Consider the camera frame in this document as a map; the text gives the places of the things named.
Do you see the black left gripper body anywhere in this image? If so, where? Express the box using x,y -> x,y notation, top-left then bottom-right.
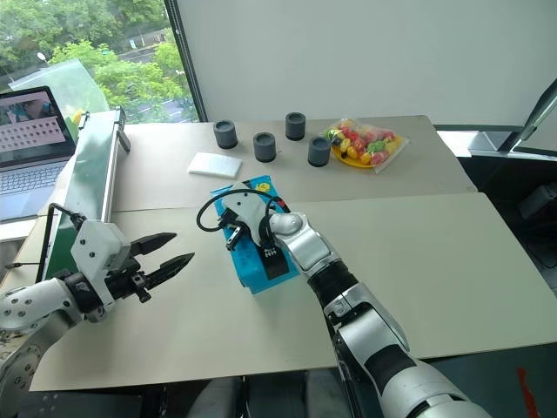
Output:
105,256 -> 152,304

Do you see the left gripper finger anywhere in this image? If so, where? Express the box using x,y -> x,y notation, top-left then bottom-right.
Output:
130,233 -> 178,258
143,253 -> 196,288

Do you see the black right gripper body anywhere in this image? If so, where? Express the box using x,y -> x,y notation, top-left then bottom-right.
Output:
225,224 -> 252,253

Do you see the blue white box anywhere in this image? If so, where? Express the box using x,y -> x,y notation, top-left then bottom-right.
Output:
210,173 -> 301,296

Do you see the green conveyor belt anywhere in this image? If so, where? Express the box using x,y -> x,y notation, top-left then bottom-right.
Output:
34,108 -> 131,284

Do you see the white foam pad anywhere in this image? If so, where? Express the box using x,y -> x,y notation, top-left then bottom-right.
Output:
186,152 -> 244,179

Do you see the dark grey cylinder cup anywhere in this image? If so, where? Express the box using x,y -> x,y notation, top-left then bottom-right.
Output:
212,120 -> 239,151
252,131 -> 279,164
285,111 -> 307,141
307,136 -> 332,168

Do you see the yellow plate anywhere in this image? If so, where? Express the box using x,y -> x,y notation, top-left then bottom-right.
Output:
330,145 -> 395,170

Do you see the grey laptop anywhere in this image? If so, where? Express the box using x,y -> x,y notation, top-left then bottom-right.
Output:
0,85 -> 79,197

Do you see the clear bag of toy fruit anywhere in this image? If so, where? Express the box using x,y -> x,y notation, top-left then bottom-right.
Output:
319,117 -> 411,174

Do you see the translucent green plastic sheet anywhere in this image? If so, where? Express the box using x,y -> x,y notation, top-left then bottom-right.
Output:
8,58 -> 110,114

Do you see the dark grey floor object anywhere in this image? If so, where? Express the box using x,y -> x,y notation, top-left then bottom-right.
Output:
517,182 -> 557,221

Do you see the grey metal stand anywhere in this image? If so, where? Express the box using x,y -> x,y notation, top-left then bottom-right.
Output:
467,78 -> 557,160

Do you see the red floor tape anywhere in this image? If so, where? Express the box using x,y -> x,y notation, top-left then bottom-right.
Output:
515,367 -> 540,418

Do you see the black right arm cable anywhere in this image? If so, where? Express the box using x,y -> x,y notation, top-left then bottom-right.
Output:
195,189 -> 291,249

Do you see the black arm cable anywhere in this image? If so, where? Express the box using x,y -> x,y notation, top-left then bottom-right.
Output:
195,189 -> 291,249
46,202 -> 86,232

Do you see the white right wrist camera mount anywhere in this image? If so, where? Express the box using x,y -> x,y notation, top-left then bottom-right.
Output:
217,182 -> 274,250

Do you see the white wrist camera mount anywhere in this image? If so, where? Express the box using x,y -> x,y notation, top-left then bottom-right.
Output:
217,182 -> 274,250
70,219 -> 131,324

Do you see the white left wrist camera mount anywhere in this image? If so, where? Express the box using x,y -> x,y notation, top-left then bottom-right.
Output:
70,219 -> 131,324

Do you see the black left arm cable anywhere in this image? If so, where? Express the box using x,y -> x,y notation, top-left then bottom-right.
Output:
46,202 -> 86,232

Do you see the black window frame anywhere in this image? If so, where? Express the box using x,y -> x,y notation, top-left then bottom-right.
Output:
163,0 -> 209,124

